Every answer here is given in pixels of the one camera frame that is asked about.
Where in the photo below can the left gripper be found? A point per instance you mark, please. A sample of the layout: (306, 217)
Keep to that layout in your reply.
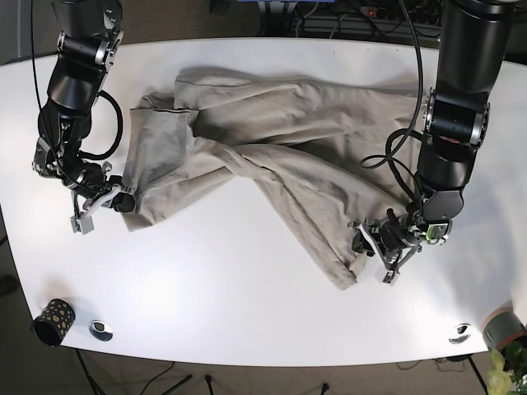
(392, 241)

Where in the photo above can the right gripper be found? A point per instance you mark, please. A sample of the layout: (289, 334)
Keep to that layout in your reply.
(122, 202)

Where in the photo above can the cream white T-shirt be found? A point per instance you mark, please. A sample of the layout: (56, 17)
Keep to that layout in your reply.
(299, 140)

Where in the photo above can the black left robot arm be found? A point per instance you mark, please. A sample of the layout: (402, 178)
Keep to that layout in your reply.
(434, 166)

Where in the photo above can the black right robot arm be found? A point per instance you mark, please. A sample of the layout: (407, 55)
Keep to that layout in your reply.
(91, 33)

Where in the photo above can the left silver table grommet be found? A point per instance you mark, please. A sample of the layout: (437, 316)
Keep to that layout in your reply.
(100, 331)

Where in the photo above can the silver table grommet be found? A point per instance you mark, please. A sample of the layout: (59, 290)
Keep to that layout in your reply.
(461, 333)
(100, 331)

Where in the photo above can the right silver table grommet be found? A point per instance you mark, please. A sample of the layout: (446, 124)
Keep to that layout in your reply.
(461, 333)

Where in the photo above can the black dotted cup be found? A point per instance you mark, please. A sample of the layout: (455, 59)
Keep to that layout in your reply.
(54, 322)

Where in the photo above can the grey plant pot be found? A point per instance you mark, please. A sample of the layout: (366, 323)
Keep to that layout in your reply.
(503, 327)

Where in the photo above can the green potted plant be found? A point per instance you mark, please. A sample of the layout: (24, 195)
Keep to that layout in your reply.
(508, 373)

